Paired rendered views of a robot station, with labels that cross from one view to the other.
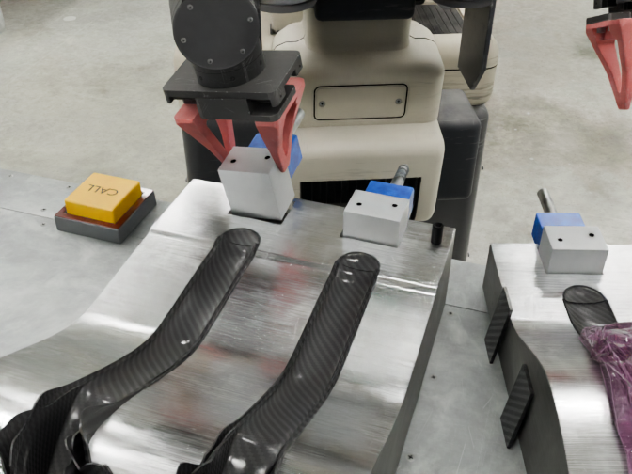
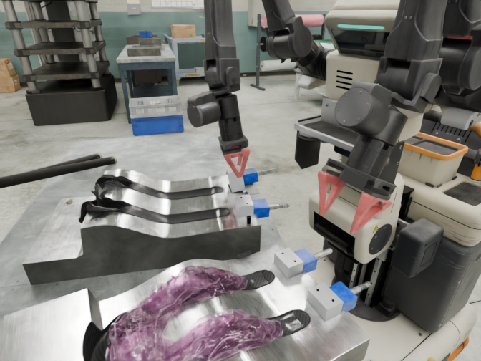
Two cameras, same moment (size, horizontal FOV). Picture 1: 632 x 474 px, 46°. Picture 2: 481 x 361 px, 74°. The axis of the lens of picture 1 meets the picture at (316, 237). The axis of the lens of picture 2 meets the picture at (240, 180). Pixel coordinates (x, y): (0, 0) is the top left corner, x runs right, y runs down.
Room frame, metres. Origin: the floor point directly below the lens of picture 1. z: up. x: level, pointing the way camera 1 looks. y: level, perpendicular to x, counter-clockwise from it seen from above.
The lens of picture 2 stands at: (0.21, -0.61, 1.31)
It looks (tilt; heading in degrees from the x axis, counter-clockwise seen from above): 28 degrees down; 61
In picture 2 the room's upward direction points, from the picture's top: straight up
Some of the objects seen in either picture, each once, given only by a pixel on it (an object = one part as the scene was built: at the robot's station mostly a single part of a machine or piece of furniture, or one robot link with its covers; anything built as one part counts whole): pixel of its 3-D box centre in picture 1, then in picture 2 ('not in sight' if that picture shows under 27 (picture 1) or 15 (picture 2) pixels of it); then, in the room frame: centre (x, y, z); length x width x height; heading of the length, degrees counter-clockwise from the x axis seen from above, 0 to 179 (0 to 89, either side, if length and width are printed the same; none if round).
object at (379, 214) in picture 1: (388, 201); (263, 208); (0.58, -0.07, 0.89); 0.13 x 0.05 x 0.05; 161
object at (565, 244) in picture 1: (557, 229); (306, 259); (0.58, -0.23, 0.86); 0.13 x 0.05 x 0.05; 179
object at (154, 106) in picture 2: not in sight; (155, 107); (1.17, 3.24, 0.28); 0.61 x 0.41 x 0.15; 165
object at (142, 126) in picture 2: not in sight; (157, 120); (1.17, 3.24, 0.11); 0.61 x 0.41 x 0.22; 165
